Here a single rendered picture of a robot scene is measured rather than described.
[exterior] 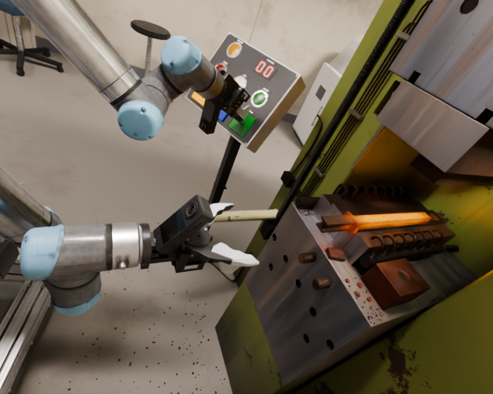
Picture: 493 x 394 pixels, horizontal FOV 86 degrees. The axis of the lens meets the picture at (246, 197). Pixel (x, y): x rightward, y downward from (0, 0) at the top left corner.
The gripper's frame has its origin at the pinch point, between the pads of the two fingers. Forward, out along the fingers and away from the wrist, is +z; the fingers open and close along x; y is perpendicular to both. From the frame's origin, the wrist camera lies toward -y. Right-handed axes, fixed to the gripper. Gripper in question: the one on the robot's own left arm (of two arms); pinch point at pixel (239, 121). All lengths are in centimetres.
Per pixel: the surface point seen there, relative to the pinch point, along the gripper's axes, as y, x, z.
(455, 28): 36, -38, -20
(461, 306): -2, -75, 0
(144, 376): -107, -26, 17
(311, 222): -10.2, -38.3, 2.0
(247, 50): 20.3, 15.2, 1.4
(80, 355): -115, -3, 4
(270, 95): 12.2, -2.6, 1.4
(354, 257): -9, -53, -2
